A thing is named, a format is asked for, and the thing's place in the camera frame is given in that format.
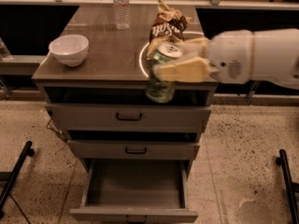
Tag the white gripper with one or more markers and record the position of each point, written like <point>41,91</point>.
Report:
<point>230,58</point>

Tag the black left stand leg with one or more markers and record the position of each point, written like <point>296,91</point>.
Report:
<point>9,178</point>

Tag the grey open bottom drawer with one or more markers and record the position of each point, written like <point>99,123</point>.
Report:
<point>135,192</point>

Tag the clear plastic water bottle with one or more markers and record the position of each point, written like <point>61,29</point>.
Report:
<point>122,14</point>

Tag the black right stand leg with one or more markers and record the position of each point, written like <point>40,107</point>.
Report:
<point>292,188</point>

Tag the white bowl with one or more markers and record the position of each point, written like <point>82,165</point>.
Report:
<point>70,50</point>

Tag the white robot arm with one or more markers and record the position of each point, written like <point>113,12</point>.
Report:
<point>274,57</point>

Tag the brown yellow chip bag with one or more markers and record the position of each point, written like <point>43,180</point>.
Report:
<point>169,26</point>

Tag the green soda can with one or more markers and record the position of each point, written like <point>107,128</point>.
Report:
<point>158,89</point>

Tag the grey top drawer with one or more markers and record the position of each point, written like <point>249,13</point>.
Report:
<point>129,118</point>

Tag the grey middle drawer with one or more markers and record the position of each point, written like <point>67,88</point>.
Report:
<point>129,150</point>

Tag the black stand leg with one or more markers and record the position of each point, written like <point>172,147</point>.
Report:
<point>292,188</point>
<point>9,178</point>

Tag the grey drawer cabinet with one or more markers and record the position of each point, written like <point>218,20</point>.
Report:
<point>115,72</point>

